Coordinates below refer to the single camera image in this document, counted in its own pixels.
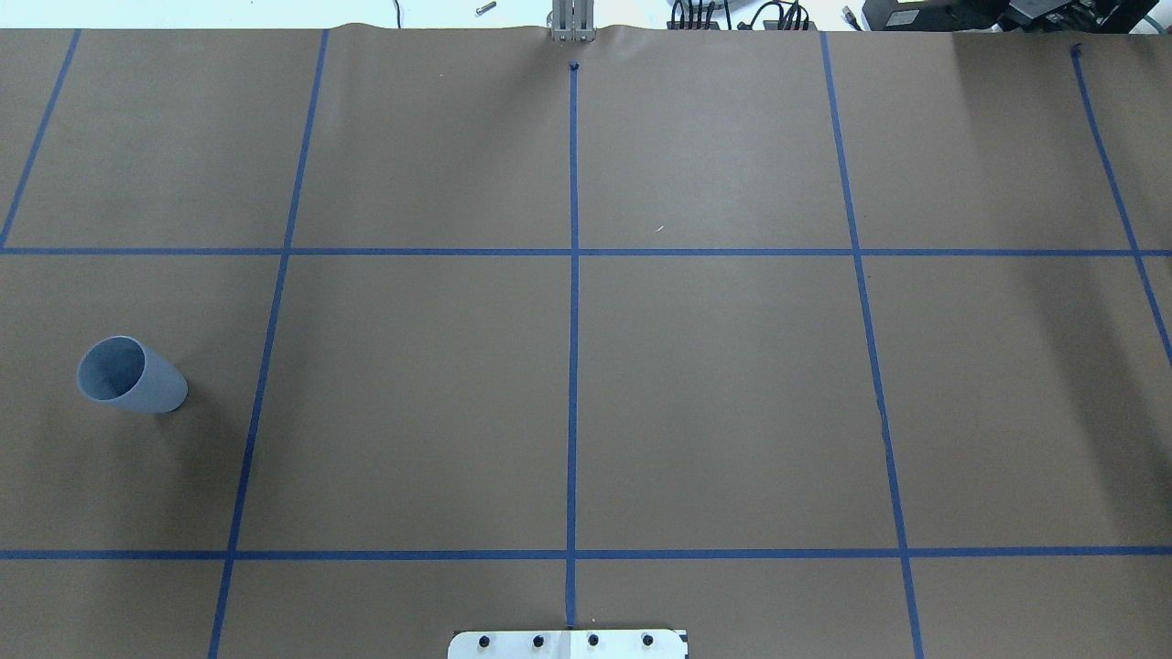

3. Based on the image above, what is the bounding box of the aluminium frame post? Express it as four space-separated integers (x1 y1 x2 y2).
548 0 597 43

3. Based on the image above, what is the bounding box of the black equipment on table edge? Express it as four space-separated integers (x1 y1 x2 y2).
861 1 1159 34

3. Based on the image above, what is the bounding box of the black power strip with cables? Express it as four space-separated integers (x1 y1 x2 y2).
663 1 817 32

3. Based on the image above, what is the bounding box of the light blue plastic cup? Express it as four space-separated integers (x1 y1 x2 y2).
76 335 189 416

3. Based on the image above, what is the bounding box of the brown paper table cover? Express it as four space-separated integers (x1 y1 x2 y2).
4 25 1168 658

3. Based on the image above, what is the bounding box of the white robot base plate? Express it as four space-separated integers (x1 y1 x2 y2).
447 629 689 658

